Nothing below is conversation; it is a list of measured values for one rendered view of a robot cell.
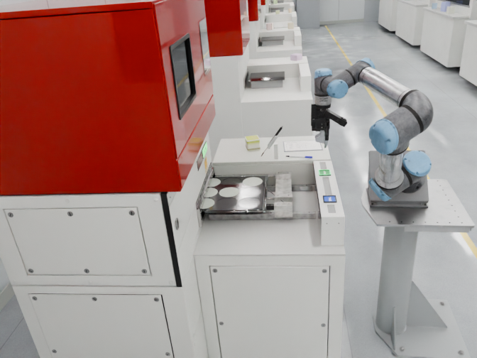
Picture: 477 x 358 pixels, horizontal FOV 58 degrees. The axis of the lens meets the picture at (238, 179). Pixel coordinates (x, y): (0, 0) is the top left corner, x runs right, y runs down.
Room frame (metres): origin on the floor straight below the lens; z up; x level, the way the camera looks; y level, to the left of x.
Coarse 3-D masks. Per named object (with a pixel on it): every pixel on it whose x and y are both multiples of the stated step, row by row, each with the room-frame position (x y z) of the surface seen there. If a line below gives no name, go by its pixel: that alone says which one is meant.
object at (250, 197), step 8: (240, 176) 2.01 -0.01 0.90; (248, 176) 2.01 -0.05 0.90; (256, 176) 2.00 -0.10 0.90; (264, 176) 1.99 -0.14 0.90; (224, 184) 1.94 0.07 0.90; (232, 184) 1.93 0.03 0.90; (240, 184) 1.92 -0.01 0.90; (264, 184) 1.90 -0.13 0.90; (240, 192) 1.83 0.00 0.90; (248, 192) 1.83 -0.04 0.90; (256, 192) 1.82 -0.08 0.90; (216, 200) 1.77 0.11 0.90; (224, 200) 1.77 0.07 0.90; (232, 200) 1.76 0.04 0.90; (240, 200) 1.76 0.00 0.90; (248, 200) 1.75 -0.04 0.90; (256, 200) 1.74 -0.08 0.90; (208, 208) 1.71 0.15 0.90; (216, 208) 1.70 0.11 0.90; (224, 208) 1.70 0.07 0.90; (232, 208) 1.69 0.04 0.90; (240, 208) 1.68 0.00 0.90; (248, 208) 1.68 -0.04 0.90; (256, 208) 1.67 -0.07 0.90
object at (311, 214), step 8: (216, 216) 1.73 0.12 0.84; (224, 216) 1.72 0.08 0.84; (232, 216) 1.72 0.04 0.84; (240, 216) 1.71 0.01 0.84; (248, 216) 1.71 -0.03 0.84; (256, 216) 1.70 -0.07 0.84; (264, 216) 1.70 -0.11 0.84; (272, 216) 1.69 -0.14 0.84; (296, 216) 1.68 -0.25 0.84; (304, 216) 1.67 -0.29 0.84; (312, 216) 1.67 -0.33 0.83
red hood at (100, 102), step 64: (64, 0) 1.83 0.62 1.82; (128, 0) 1.42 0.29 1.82; (192, 0) 1.81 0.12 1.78; (0, 64) 1.33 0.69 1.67; (64, 64) 1.31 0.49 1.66; (128, 64) 1.28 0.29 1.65; (192, 64) 1.65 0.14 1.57; (0, 128) 1.34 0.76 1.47; (64, 128) 1.31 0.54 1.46; (128, 128) 1.29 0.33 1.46; (192, 128) 1.54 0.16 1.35; (0, 192) 1.35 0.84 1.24; (64, 192) 1.32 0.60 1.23
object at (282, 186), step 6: (276, 180) 1.97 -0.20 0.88; (282, 180) 1.96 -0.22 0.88; (288, 180) 1.96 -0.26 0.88; (276, 186) 1.91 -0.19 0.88; (282, 186) 1.90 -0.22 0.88; (288, 186) 1.90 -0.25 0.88; (276, 192) 1.84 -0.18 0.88; (282, 192) 1.83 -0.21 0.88; (288, 192) 1.83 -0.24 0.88; (276, 216) 1.66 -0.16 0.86; (282, 216) 1.65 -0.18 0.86; (288, 216) 1.65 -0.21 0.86
